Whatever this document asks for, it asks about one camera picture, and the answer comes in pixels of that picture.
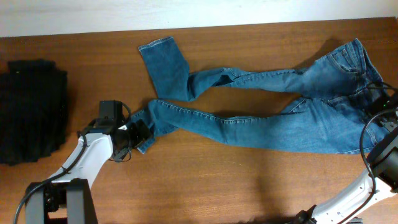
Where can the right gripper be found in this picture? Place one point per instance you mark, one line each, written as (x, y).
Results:
(379, 104)

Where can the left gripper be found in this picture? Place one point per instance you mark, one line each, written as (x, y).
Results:
(138, 134)

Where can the blue denim jeans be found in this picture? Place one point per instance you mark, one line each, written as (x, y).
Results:
(327, 117)

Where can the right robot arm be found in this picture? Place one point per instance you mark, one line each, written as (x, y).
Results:
(377, 182)

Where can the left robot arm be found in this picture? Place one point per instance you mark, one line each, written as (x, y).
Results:
(65, 197)

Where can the black folded garment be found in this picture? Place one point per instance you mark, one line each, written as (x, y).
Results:
(34, 111)

